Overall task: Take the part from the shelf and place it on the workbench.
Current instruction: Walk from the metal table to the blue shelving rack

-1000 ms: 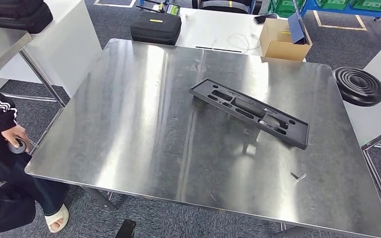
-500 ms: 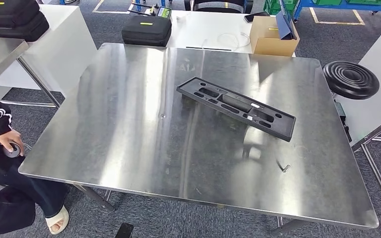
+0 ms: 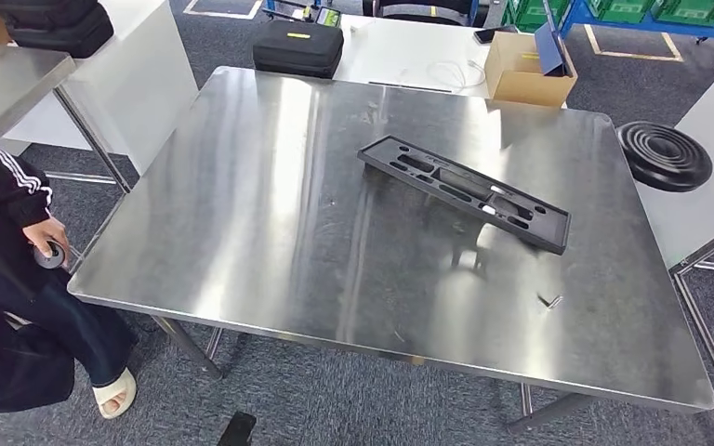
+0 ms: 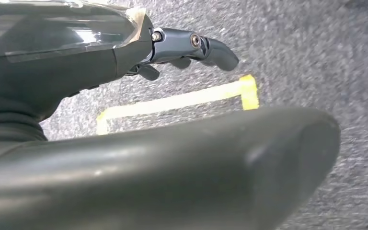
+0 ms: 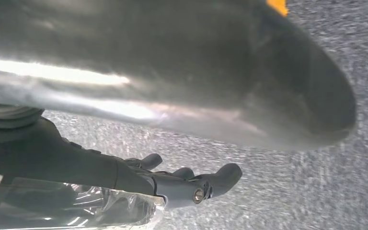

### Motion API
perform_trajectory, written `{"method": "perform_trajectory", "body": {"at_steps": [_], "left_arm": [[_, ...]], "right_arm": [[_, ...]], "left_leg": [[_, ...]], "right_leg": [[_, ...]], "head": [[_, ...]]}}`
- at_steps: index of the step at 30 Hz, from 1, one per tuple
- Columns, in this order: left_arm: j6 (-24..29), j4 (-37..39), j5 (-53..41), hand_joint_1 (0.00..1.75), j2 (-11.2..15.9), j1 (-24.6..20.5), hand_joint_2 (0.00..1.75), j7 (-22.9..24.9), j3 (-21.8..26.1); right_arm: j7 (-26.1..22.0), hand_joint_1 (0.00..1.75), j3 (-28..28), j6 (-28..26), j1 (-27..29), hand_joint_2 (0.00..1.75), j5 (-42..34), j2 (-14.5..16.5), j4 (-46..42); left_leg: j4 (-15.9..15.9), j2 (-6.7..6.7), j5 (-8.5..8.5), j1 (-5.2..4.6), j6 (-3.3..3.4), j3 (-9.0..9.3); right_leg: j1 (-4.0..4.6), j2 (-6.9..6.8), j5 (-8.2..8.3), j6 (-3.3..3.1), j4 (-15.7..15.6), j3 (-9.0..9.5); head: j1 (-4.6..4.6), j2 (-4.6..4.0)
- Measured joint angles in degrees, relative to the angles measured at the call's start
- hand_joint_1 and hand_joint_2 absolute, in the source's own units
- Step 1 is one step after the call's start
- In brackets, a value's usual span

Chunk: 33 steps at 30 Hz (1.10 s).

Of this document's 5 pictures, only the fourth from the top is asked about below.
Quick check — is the yellow tape floor square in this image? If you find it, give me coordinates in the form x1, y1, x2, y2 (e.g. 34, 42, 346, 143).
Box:
95, 74, 260, 136

